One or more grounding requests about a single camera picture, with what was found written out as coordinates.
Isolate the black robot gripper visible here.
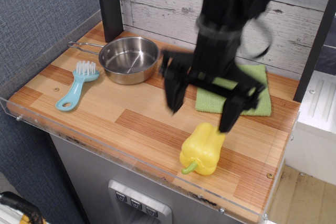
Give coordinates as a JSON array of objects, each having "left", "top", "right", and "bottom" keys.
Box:
[{"left": 160, "top": 30, "right": 265, "bottom": 133}]

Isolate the yellow toy bell pepper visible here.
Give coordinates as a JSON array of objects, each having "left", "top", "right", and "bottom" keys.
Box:
[{"left": 180, "top": 123, "right": 225, "bottom": 175}]

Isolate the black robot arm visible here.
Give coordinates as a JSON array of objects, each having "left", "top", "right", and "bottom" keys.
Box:
[{"left": 160, "top": 0, "right": 270, "bottom": 133}]

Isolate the green towel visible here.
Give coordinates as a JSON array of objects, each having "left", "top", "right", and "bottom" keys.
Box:
[{"left": 195, "top": 65, "right": 271, "bottom": 116}]

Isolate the small steel pan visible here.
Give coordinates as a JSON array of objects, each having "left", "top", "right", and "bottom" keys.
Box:
[{"left": 67, "top": 36, "right": 160, "bottom": 85}]

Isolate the clear acrylic table guard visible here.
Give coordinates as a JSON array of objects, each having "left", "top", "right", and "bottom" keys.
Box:
[{"left": 0, "top": 11, "right": 301, "bottom": 224}]

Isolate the light blue dish brush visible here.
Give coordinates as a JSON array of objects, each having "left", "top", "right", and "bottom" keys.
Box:
[{"left": 55, "top": 61, "right": 100, "bottom": 111}]

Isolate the white appliance on right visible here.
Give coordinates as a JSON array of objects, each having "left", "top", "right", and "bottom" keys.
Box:
[{"left": 284, "top": 71, "right": 335, "bottom": 185}]

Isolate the silver button panel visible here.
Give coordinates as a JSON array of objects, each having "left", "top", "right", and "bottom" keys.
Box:
[{"left": 108, "top": 179, "right": 173, "bottom": 223}]

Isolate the grey metal cabinet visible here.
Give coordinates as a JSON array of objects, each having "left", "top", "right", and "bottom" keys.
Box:
[{"left": 51, "top": 135, "right": 239, "bottom": 223}]

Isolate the yellow and black object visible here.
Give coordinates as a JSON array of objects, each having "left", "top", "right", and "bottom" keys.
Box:
[{"left": 1, "top": 191, "right": 48, "bottom": 224}]

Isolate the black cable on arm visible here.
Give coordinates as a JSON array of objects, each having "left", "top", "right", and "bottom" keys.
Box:
[{"left": 56, "top": 0, "right": 274, "bottom": 59}]

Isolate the black vertical post right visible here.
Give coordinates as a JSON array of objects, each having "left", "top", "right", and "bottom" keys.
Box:
[{"left": 293, "top": 0, "right": 335, "bottom": 102}]

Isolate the black vertical post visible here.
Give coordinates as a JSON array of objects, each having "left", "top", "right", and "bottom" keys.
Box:
[
  {"left": 99, "top": 0, "right": 124, "bottom": 42},
  {"left": 293, "top": 0, "right": 335, "bottom": 102}
]

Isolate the black vertical post left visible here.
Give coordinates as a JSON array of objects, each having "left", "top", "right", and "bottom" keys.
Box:
[{"left": 99, "top": 0, "right": 124, "bottom": 42}]

